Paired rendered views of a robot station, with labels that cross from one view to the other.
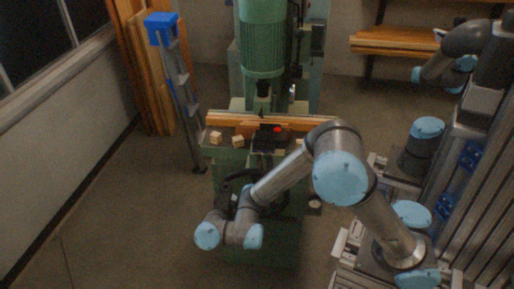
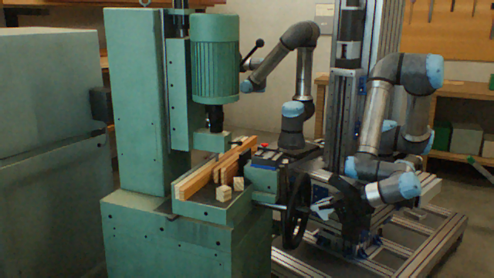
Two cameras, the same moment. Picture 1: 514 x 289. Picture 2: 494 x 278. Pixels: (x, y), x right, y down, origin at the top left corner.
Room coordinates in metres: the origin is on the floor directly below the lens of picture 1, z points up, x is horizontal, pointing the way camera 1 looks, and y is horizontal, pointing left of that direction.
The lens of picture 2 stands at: (0.79, 1.35, 1.53)
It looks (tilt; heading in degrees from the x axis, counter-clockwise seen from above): 18 degrees down; 286
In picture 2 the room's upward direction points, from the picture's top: straight up
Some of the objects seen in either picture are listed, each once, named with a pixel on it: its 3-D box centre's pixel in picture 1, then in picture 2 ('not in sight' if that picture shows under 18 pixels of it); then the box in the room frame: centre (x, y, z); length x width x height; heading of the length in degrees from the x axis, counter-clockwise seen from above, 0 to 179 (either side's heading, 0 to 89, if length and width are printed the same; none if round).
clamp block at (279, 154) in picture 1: (268, 152); (266, 174); (1.10, -0.06, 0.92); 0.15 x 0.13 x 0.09; 83
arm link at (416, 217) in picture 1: (407, 225); (383, 135); (0.66, -0.47, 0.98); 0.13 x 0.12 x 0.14; 170
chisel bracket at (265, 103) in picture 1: (263, 102); (212, 141); (1.32, -0.04, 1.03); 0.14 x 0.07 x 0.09; 173
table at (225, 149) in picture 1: (269, 147); (245, 180); (1.18, -0.07, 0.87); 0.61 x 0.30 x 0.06; 83
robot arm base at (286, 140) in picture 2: (416, 157); (291, 136); (1.11, -0.70, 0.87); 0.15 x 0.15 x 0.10
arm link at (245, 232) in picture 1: (244, 230); (397, 174); (0.64, 0.03, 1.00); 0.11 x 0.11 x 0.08; 80
